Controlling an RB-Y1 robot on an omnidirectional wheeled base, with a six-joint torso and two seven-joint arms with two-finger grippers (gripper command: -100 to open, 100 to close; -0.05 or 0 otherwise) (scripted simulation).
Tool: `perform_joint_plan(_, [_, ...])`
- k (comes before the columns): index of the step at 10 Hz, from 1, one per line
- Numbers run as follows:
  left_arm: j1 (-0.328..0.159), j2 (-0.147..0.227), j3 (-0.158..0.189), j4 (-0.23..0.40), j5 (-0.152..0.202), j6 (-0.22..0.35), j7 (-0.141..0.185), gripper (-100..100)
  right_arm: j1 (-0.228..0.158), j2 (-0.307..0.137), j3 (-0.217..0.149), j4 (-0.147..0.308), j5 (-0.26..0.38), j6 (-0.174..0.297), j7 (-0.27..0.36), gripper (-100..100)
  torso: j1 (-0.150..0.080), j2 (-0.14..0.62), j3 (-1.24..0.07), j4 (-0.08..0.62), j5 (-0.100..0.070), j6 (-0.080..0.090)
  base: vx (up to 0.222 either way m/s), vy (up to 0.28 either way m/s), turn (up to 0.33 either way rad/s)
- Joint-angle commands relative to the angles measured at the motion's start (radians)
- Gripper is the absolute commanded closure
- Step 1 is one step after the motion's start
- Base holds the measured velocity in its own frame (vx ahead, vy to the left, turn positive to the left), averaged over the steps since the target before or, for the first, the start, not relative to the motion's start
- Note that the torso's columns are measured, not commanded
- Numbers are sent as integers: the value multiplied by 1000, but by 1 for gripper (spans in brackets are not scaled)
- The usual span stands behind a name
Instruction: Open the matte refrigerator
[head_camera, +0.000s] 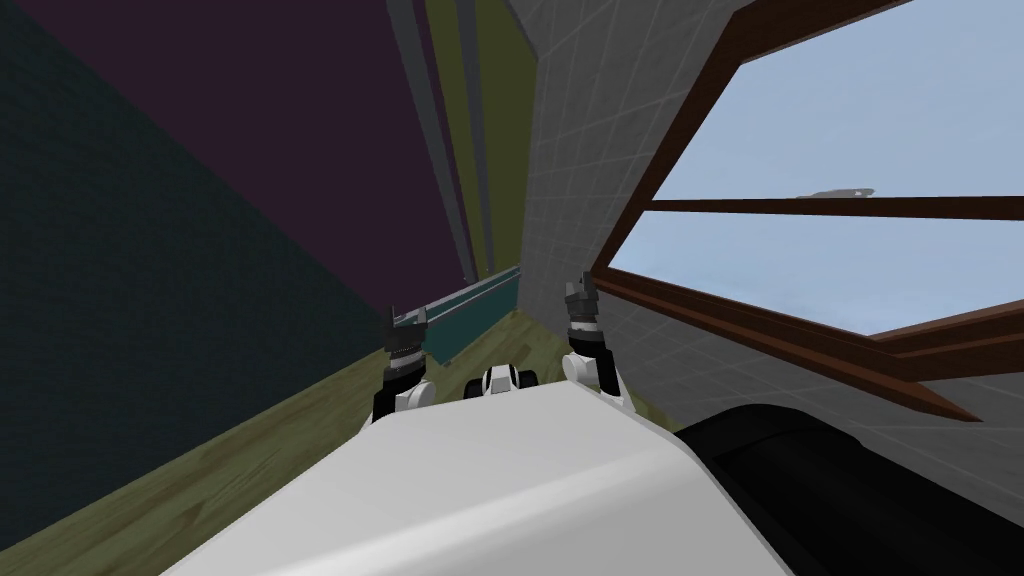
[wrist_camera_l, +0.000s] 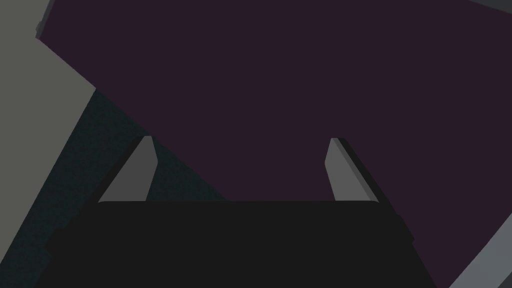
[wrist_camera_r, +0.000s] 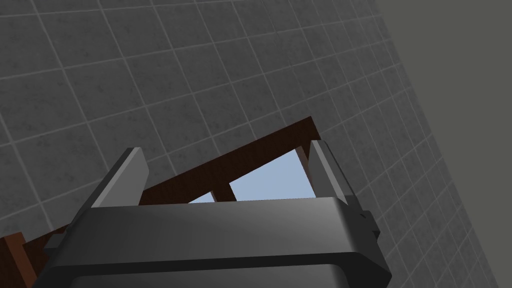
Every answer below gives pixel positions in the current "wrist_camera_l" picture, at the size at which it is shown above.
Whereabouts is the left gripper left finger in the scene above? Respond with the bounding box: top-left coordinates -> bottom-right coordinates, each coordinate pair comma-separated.
92,135 -> 159,203

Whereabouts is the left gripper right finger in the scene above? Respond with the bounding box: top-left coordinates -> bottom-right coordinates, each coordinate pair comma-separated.
324,137 -> 390,203

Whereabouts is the dark purple flat panel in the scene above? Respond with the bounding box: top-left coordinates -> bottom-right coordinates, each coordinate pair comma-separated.
35,0 -> 512,288

